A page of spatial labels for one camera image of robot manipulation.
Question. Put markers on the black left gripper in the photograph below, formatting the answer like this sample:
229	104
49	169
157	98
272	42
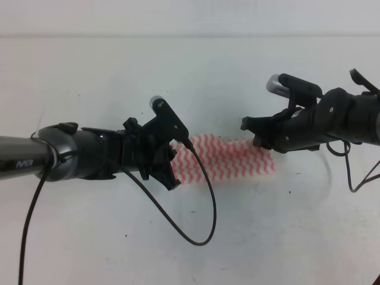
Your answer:
143	149

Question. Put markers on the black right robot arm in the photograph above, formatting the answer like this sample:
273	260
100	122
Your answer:
341	116

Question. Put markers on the pink white striped towel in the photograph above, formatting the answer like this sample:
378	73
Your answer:
223	159

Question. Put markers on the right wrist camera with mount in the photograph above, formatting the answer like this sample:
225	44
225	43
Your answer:
300	93

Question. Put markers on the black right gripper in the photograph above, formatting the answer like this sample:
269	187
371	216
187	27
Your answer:
292	133

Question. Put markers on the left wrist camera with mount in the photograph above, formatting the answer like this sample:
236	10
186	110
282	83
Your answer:
167	123

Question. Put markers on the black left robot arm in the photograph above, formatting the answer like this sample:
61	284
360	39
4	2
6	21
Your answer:
70	152

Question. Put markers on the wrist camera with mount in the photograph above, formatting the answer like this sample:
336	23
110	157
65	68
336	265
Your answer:
167	123
300	93

